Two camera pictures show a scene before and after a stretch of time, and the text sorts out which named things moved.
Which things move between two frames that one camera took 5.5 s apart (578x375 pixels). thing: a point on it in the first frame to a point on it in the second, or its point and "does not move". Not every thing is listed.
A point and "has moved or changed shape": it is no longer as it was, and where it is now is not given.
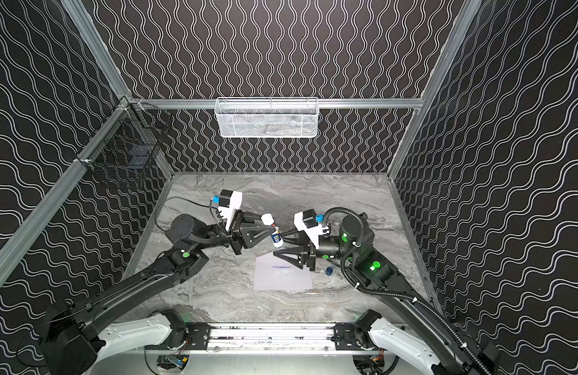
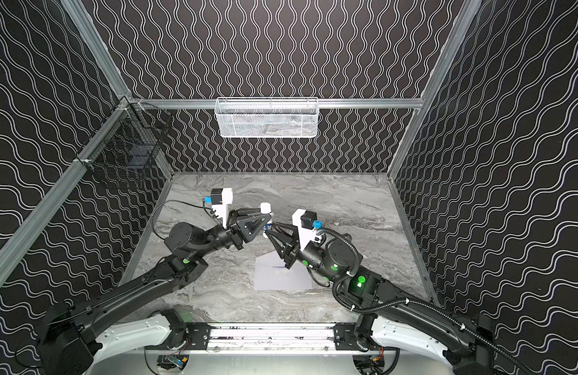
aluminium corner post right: (465, 23) does not move
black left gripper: (237, 230) does not move
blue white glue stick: (276, 237) has moved or changed shape
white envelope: (272, 272) does not move
